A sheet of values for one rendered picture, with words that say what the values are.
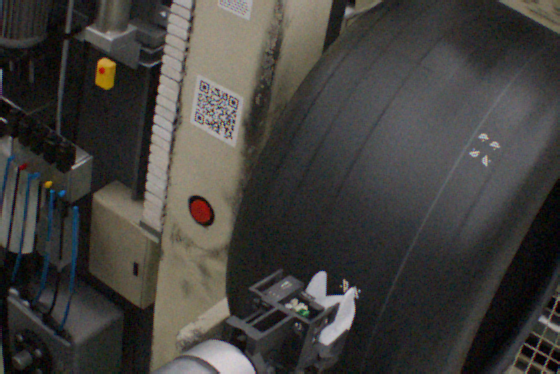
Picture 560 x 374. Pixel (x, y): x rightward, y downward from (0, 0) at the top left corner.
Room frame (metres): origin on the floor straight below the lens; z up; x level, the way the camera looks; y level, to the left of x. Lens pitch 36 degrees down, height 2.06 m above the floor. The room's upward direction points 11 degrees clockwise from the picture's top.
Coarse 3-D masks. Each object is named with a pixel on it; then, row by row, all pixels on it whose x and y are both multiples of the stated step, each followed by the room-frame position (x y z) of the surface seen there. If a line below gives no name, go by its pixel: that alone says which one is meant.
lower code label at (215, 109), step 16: (208, 80) 1.31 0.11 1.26; (208, 96) 1.31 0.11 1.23; (224, 96) 1.30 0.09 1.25; (240, 96) 1.29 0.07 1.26; (192, 112) 1.32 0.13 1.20; (208, 112) 1.31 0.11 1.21; (224, 112) 1.30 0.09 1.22; (240, 112) 1.29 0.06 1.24; (208, 128) 1.31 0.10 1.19; (224, 128) 1.29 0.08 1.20
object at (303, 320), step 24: (288, 288) 0.88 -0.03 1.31; (264, 312) 0.85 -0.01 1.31; (288, 312) 0.84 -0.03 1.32; (312, 312) 0.86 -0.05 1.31; (336, 312) 0.87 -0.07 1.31; (216, 336) 0.81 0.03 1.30; (240, 336) 0.81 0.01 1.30; (264, 336) 0.80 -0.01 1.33; (288, 336) 0.83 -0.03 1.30; (312, 336) 0.84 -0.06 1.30; (264, 360) 0.81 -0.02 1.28; (288, 360) 0.83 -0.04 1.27; (312, 360) 0.85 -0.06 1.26
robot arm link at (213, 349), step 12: (192, 348) 0.78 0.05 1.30; (204, 348) 0.78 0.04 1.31; (216, 348) 0.78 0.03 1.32; (228, 348) 0.78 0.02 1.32; (204, 360) 0.76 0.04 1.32; (216, 360) 0.76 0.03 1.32; (228, 360) 0.76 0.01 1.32; (240, 360) 0.77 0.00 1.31; (228, 372) 0.75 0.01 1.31; (240, 372) 0.76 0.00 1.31; (252, 372) 0.77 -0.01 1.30
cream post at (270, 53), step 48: (288, 0) 1.28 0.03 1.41; (192, 48) 1.33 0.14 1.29; (240, 48) 1.29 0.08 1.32; (288, 48) 1.30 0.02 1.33; (192, 96) 1.32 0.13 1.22; (288, 96) 1.32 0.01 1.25; (192, 144) 1.32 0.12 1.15; (240, 144) 1.28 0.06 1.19; (192, 192) 1.31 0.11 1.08; (240, 192) 1.28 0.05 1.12; (192, 240) 1.31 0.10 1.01; (192, 288) 1.30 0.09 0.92
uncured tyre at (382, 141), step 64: (384, 0) 1.29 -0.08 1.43; (448, 0) 1.26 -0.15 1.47; (320, 64) 1.17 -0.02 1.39; (384, 64) 1.13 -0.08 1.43; (448, 64) 1.13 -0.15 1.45; (512, 64) 1.14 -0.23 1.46; (320, 128) 1.08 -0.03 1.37; (384, 128) 1.06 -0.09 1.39; (448, 128) 1.06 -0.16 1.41; (512, 128) 1.06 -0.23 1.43; (256, 192) 1.07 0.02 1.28; (320, 192) 1.03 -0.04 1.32; (384, 192) 1.01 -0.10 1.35; (448, 192) 1.00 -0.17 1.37; (512, 192) 1.02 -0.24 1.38; (256, 256) 1.02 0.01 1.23; (320, 256) 1.00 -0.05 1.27; (384, 256) 0.98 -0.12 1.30; (448, 256) 0.96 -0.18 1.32; (512, 256) 1.01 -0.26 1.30; (384, 320) 0.94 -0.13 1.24; (448, 320) 0.94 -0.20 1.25; (512, 320) 1.30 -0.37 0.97
